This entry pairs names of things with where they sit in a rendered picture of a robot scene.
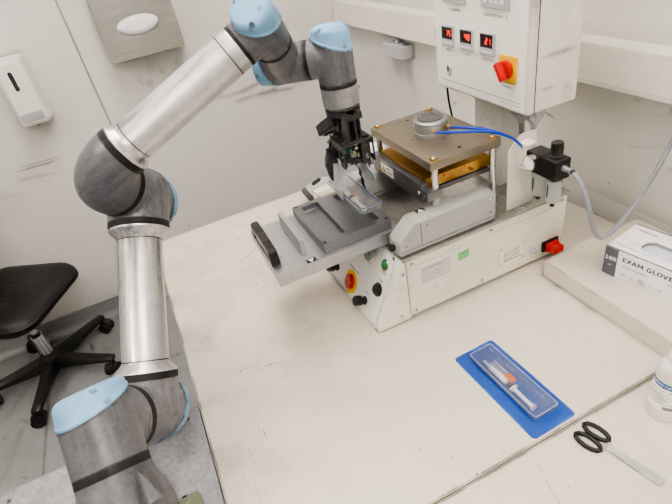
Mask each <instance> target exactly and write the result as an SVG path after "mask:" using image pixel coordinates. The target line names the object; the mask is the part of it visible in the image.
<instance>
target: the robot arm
mask: <svg viewBox="0 0 672 504"><path fill-rule="evenodd" d="M229 17H230V20H231V22H230V23H228V24H227V25H226V26H225V27H224V28H223V29H222V30H221V31H220V32H218V33H217V34H216V35H215V36H214V37H213V38H212V39H211V40H210V41H208V42H207V43H206V44H205V45H204V46H203V47H202V48H201V49H199V50H198V51H197V52H196V53H195V54H194V55H193V56H192V57H191V58H189V59H188V60H187V61H186V62H185V63H184V64H183V65H182V66H181V67H179V68H178V69H177V70H176V71H175V72H174V73H173V74H172V75H170V76H169V77H168V78H167V79H166V80H165V81H164V82H163V83H162V84H160V85H159V86H158V87H157V88H156V89H155V90H154V91H153V92H152V93H150V94H149V95H148V96H147V97H146V98H145V99H144V100H143V101H141V102H140V103H139V104H138V105H137V106H136V107H135V108H134V109H133V110H131V111H130V112H129V113H128V114H127V115H126V116H125V117H124V118H123V119H121V120H120V121H119V122H118V123H117V124H116V125H114V126H112V125H105V126H104V127H103V128H102V129H100V130H99V131H98V132H97V133H96V134H95V135H94V136H93V137H92V138H91V139H90V140H89V141H88V142H87V144H86V145H85V147H84V148H83V150H82V151H81V153H80V155H79V157H78V159H77V161H76V164H75V168H74V186H75V189H76V191H77V194H78V196H79V197H80V199H81V200H82V201H83V202H84V203H85V204H86V205H87V206H88V207H89V208H91V209H92V210H94V211H96V212H99V213H101V214H105V215H107V229H108V234H109V235H111V236H112V237H113V238H114V239H115V240H116V241H117V267H118V293H119V319H120V345H121V366H120V367H119V369H118V370H117V371H116V372H115V373H114V374H113V377H111V378H109V379H106V380H104V381H102V382H99V383H97V384H95V385H92V386H90V387H88V388H86V389H84V390H81V391H79V392H77V393H75V394H73V395H71V396H69V397H67V398H65V399H63V400H61V401H59V402H58V403H56V404H55V405H54V407H53V409H52V418H53V423H54V433H55V434H57V438H58V441H59V444H60V448H61V451H62V454H63V458H64V461H65V465H66V468H67V471H68V475H69V478H70V482H71V484H72V488H73V492H74V495H75V500H76V504H179V501H178V498H177V495H176V492H175V491H174V489H173V488H172V487H171V485H170V484H169V483H168V482H167V480H166V479H165V478H164V476H163V475H162V474H161V473H160V471H159V470H158V469H157V467H156V466H155V465H154V463H153V461H152V458H151V455H150V452H149V449H148V446H150V445H153V444H157V443H160V442H163V441H165V440H166V439H168V438H169V437H171V436H172V435H173V434H175V433H176V432H177V431H179V430H180V429H181V427H182V426H183V425H184V423H185V422H186V420H187V418H188V415H189V411H190V396H189V392H188V390H187V388H186V386H184V385H183V384H182V382H181V381H180V380H179V378H178V367H177V366H176V365H175V364H174V363H172V362H171V361H170V359H169V348H168V330H167V312H166V293H165V274H164V255H163V238H164V237H165V236H166V235H167V234H168V233H169V232H170V222H171V221H172V220H173V217H174V216H175V215H176V213H177V210H178V196H177V192H176V190H175V188H174V186H173V185H172V183H171V182H170V181H169V180H168V179H166V178H165V177H164V176H163V175H162V174H160V173H159V172H157V171H155V170H153V169H150V168H147V167H148V158H150V157H151V156H152V155H153V154H154V153H155V152H156V151H157V150H159V149H160V148H161V147H162V146H163V145H164V144H165V143H166V142H168V141H169V140H170V139H171V138H172V137H173V136H174V135H175V134H177V133H178V132H179V131H180V130H181V129H182V128H183V127H184V126H186V125H187V124H188V123H189V122H190V121H191V120H192V119H193V118H195V117H196V116H197V115H198V114H199V113H200V112H201V111H203V110H204V109H205V108H206V107H207V106H208V105H209V104H210V103H212V102H213V101H214V100H215V99H216V98H217V97H218V96H219V95H221V94H222V93H223V92H224V91H225V90H226V89H227V88H228V87H230V86H231V85H232V84H233V83H234V82H235V81H236V80H237V79H239V78H240V77H241V76H242V75H243V74H244V73H245V72H246V71H248V70H249V69H250V68H251V67H252V71H253V74H254V75H255V79H256V81H257V82H258V84H260V85H261V86H281V85H284V84H291V83H298V82H305V81H311V80H318V81H319V86H320V92H321V98H322V103H323V107H324V108H325V112H326V116H327V117H326V118H325V119H324V120H323V121H321V122H320V123H319V124H318V125H317V126H316V129H317V132H318V135H319V137H320V136H324V137H325V136H329V137H330V138H329V140H328V141H327V143H328V144H329V146H328V148H326V155H325V167H326V170H327V172H328V175H329V178H330V179H331V182H332V184H333V187H334V189H335V191H336V193H337V194H338V196H339V197H340V198H341V199H342V200H344V192H345V191H346V189H347V186H346V182H345V180H344V177H343V173H344V169H345V170H347V167H349V166H351V165H354V164H355V165H356V166H357V167H358V169H359V175H360V176H361V183H362V185H363V187H364V188H365V189H367V190H368V189H369V186H370V180H374V181H375V180H376V177H375V174H374V173H373V171H372V170H371V168H370V165H369V162H371V158H372V159H374V160H376V156H375V148H374V141H373V136H371V135H370V134H368V133H366V132H365V131H363V130H361V125H360V118H362V112H361V110H360V103H359V101H360V97H359V91H358V89H359V88H360V85H359V84H357V76H356V69H355V62H354V55H353V45H352V42H351V37H350V32H349V28H348V26H347V24H345V23H344V22H328V23H324V24H319V25H316V26H314V27H313V28H311V30H310V37H309V38H310V39H306V40H298V41H293V39H292V37H291V35H290V33H289V31H288V29H287V27H286V26H285V24H284V22H283V20H282V18H281V14H280V12H279V10H278V8H277V7H276V6H275V5H274V4H273V2H272V0H233V2H232V5H231V6H230V8H229ZM370 142H371V143H372V149H373V153H372V152H371V148H370ZM338 159H339V160H340V161H341V163H339V162H338Z"/></svg>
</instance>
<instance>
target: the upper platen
mask: <svg viewBox="0 0 672 504"><path fill-rule="evenodd" d="M381 153H382V154H383V155H385V156H386V157H388V158H389V159H391V160H392V161H394V162H395V163H397V164H398V165H400V166H401V167H403V168H404V169H406V170H407V171H409V172H410V173H412V174H413V175H415V176H417V177H418V178H420V179H421V180H423V181H424V182H426V183H427V186H428V188H430V187H431V173H430V171H428V170H427V169H425V168H423V167H422V166H420V165H418V164H417V163H415V162H414V161H412V160H410V159H409V158H407V157H406V156H404V155H402V154H401V153H399V152H397V151H396V150H394V149H393V148H391V147H390V148H387V149H384V150H381ZM488 165H489V155H488V154H486V153H484V152H483V153H480V154H477V155H475V156H472V157H469V158H467V159H464V160H461V161H459V162H456V163H453V164H451V165H448V166H445V167H443V168H440V169H438V179H439V186H440V187H442V188H443V189H444V188H447V187H449V186H452V185H454V184H457V183H459V182H462V181H465V180H467V179H470V178H472V177H475V176H477V175H480V174H483V173H485V172H488V171H489V167H488Z"/></svg>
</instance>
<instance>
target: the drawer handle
mask: <svg viewBox="0 0 672 504"><path fill-rule="evenodd" d="M251 229H252V233H253V236H254V238H257V239H258V241H259V243H260V244H261V246H262V247H263V249H264V251H265V252H266V254H267V256H268V257H269V260H270V263H271V266H272V267H276V266H278V265H281V262H280V258H279V255H278V253H277V250H276V248H275V247H274V245H273V244H272V242H271V241H270V239H269V238H268V236H267V235H266V233H265V232H264V230H263V229H262V227H261V226H260V224H259V223H258V222H257V221H255V222H252V223H251Z"/></svg>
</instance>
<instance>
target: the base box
mask: <svg viewBox="0 0 672 504"><path fill-rule="evenodd" d="M566 200H567V195H566V196H563V197H561V201H560V202H557V203H556V204H555V206H554V207H550V206H549V205H550V204H549V203H547V204H544V205H542V206H539V207H537V208H535V209H532V210H530V211H528V212H525V213H523V214H520V215H518V216H516V217H513V218H511V219H509V220H506V221H504V222H501V223H499V224H497V225H494V226H492V227H490V228H487V229H485V230H483V231H480V232H478V233H475V234H473V235H471V236H468V237H466V238H464V239H461V240H459V241H456V242H454V243H452V244H449V245H447V246H445V247H442V248H440V249H437V250H435V251H433V252H430V253H428V254H426V255H423V256H421V257H418V258H416V259H414V260H411V261H409V262H407V263H404V264H403V263H402V262H401V261H400V260H399V259H398V258H397V257H396V256H395V255H394V254H393V253H392V252H391V253H392V254H393V255H394V256H395V257H396V258H397V261H396V264H395V267H394V270H393V273H392V277H391V280H390V283H389V286H388V289H387V292H386V295H385V299H384V302H383V305H382V308H381V311H380V314H379V318H378V321H377V324H376V327H375V328H376V329H377V330H378V331H379V332H382V331H384V330H386V329H389V328H391V327H393V326H395V325H397V324H400V323H402V322H404V321H406V320H408V319H411V318H412V315H414V314H417V313H419V312H421V311H423V310H425V309H428V308H430V307H432V306H434V305H436V304H439V303H441V302H443V301H445V300H447V299H450V298H452V297H454V296H456V295H458V294H461V293H463V292H465V291H467V290H469V289H472V288H474V287H476V286H478V285H481V284H483V283H485V282H487V281H489V280H492V279H494V278H496V277H498V276H500V275H503V274H505V273H507V272H509V271H511V270H514V269H516V268H518V267H520V266H522V265H525V264H527V263H529V262H531V261H533V260H536V259H538V258H540V257H542V256H544V255H547V254H549V253H552V254H554V255H555V254H557V253H559V252H562V251H563V249H564V245H563V244H562V236H563V227H564V218H565V209H566Z"/></svg>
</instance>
